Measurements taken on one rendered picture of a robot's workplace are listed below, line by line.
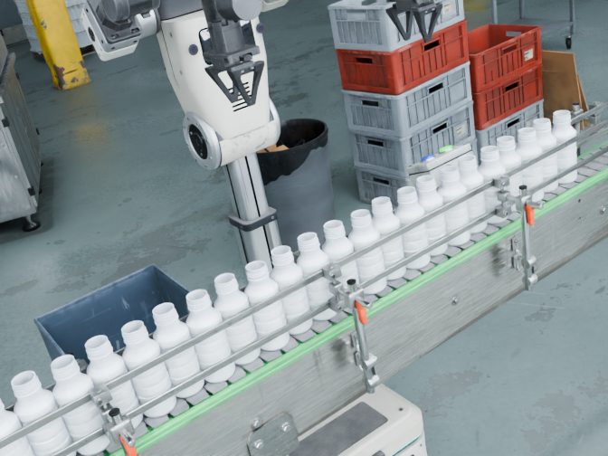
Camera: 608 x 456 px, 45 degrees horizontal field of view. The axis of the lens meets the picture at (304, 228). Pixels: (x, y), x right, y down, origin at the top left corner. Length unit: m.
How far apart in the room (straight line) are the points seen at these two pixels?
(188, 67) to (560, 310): 1.91
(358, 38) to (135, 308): 2.27
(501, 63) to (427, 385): 2.26
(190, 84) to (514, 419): 1.55
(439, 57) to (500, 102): 0.68
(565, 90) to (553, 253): 3.10
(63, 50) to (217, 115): 7.11
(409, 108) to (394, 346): 2.45
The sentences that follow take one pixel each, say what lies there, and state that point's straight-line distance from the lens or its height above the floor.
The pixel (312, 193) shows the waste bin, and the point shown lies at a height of 0.39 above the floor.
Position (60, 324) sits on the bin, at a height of 0.91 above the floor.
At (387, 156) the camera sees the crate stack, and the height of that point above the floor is 0.32.
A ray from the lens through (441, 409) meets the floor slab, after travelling 2.69.
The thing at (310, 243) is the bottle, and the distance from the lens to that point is 1.33.
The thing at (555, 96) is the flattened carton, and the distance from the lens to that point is 4.91.
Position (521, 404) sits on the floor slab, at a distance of 2.70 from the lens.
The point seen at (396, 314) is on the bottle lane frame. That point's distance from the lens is 1.47.
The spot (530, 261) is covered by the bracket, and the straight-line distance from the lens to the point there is 1.63.
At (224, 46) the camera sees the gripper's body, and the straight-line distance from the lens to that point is 1.32.
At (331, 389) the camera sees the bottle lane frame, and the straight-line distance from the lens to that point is 1.43.
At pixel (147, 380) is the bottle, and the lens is 1.23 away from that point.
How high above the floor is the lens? 1.76
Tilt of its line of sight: 26 degrees down
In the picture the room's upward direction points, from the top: 12 degrees counter-clockwise
